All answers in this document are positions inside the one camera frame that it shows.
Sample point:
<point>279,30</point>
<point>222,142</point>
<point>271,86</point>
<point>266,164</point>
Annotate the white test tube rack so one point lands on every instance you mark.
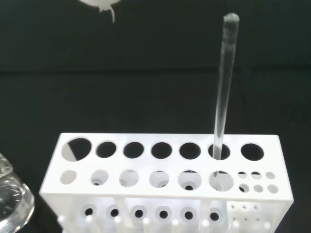
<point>170,167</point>

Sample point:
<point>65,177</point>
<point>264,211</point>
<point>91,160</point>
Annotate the black bench cloth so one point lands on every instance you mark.
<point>145,72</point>

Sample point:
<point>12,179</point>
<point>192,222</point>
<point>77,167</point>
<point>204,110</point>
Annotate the small clear glass beaker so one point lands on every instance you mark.
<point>14,199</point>

